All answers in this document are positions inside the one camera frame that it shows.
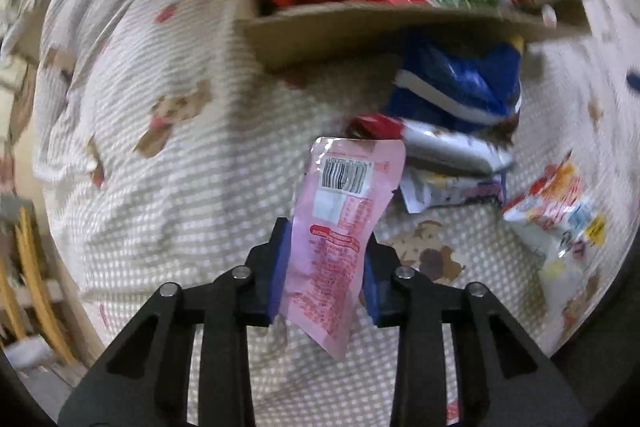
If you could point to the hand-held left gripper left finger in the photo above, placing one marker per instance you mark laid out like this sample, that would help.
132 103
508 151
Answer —
277 277

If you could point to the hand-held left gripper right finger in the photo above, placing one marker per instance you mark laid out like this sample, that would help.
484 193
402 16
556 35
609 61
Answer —
372 292

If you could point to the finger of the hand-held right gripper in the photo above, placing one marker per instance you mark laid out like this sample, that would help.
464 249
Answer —
633 80

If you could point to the pink snack packet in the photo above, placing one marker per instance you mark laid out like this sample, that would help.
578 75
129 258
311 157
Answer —
330 227

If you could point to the blue white small packet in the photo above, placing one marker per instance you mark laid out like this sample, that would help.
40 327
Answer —
440 191

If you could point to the white orange snack packet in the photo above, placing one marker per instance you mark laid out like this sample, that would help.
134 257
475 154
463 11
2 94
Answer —
555 212

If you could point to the white brown chocolate packet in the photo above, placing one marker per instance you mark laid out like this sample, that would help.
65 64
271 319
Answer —
450 147

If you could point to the small red snack packet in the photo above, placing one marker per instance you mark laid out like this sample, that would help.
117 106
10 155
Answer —
375 127

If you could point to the blue biscuit packet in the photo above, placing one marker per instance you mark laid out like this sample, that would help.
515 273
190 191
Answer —
450 77

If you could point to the wooden chair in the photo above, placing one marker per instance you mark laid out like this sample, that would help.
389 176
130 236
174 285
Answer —
35 287

